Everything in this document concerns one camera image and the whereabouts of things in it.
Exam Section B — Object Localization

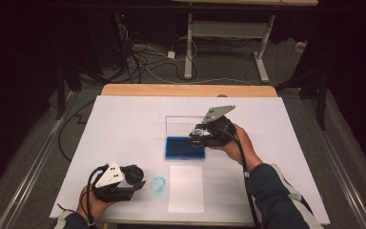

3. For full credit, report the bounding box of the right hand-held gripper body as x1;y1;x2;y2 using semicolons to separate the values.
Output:
202;105;237;148

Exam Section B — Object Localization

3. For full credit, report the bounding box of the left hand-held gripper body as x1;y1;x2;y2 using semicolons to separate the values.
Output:
90;160;134;203

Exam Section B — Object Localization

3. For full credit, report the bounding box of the round stamp clear handle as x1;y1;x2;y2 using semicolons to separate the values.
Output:
188;126;210;148

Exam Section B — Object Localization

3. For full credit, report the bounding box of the blue ink pad clear case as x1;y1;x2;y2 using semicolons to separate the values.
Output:
164;115;207;162

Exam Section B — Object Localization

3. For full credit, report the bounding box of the person's right hand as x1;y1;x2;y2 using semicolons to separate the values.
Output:
217;123;264;173

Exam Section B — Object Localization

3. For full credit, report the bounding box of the person's left hand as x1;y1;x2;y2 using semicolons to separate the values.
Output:
75;185;116;222

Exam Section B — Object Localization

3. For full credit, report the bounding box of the large white table cover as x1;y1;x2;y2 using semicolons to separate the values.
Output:
49;94;331;225

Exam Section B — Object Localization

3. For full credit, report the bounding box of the white paper sheet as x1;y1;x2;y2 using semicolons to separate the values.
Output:
168;164;205;214

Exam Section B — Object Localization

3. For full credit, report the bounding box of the black metal stand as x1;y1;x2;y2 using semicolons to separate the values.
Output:
275;61;331;132
54;61;84;121

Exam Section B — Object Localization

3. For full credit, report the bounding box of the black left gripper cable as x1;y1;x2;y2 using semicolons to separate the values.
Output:
86;164;110;229

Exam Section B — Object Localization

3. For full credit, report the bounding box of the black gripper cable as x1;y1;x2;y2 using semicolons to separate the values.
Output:
86;164;110;229
221;128;262;229

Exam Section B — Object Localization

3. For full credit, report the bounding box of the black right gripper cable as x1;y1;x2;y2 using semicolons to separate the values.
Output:
221;128;262;229

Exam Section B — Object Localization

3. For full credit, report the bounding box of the thin red wire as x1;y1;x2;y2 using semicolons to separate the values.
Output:
56;203;77;214

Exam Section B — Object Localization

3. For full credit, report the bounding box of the black floor cable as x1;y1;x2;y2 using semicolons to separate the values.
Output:
57;99;97;162

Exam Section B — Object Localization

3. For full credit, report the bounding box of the aluminium floor rail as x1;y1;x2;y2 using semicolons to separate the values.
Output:
299;96;366;229
0;91;81;229

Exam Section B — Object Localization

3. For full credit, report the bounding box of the tangle of floor cables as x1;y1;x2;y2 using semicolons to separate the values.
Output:
115;23;199;85

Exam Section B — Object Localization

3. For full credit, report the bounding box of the white metal desk frame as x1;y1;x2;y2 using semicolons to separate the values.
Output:
171;0;319;84

